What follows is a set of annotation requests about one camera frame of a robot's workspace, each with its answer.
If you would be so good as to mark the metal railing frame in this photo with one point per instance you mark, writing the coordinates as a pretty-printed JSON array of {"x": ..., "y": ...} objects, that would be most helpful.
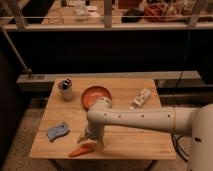
[{"x": 92, "y": 15}]

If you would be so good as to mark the white cup with utensils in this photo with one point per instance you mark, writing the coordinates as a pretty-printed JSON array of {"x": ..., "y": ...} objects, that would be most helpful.
[{"x": 65, "y": 89}]

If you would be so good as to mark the wooden table board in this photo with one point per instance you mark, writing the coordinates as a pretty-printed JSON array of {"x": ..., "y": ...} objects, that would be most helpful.
[{"x": 120, "y": 142}]

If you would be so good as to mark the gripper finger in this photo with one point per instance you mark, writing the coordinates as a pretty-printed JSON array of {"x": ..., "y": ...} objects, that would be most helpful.
[
  {"x": 100, "y": 144},
  {"x": 81, "y": 139}
]

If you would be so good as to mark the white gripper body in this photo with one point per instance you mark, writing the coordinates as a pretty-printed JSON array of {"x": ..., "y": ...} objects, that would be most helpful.
[{"x": 94, "y": 132}]

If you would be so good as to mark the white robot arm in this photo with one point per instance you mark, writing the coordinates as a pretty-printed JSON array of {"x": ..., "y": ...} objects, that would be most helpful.
[{"x": 196, "y": 123}]

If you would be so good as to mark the blue sponge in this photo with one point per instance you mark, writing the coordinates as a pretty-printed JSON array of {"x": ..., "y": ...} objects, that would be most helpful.
[{"x": 58, "y": 131}]

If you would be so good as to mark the white plastic bottle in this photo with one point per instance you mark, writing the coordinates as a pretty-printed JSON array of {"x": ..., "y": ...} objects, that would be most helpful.
[{"x": 141, "y": 98}]

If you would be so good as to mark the orange pepper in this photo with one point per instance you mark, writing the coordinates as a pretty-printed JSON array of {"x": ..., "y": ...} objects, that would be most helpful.
[{"x": 84, "y": 149}]

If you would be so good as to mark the orange ceramic bowl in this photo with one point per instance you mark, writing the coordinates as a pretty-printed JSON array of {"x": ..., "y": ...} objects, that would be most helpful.
[{"x": 91, "y": 94}]

